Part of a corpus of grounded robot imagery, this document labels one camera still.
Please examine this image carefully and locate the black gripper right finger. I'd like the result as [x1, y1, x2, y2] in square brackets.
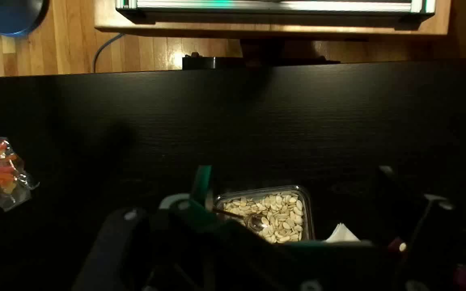
[374, 165, 463, 291]

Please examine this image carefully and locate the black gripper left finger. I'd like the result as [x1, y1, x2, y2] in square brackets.
[70, 207, 155, 291]

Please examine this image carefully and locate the white paper towel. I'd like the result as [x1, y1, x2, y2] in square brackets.
[324, 222, 362, 245]

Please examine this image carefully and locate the clear plastic popcorn container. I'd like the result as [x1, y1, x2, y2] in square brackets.
[214, 185, 317, 246]

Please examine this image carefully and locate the metal spoon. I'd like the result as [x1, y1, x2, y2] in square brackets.
[218, 209, 270, 235]

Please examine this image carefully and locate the black table clamp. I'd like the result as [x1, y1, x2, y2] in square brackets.
[181, 51, 235, 72]

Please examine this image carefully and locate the wooden base board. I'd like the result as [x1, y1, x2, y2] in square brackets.
[92, 0, 453, 39]

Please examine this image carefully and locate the blue round disc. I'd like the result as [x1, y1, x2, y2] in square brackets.
[0, 0, 52, 39]

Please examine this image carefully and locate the dark floor cable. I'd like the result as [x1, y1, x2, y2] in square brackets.
[92, 31, 128, 75]

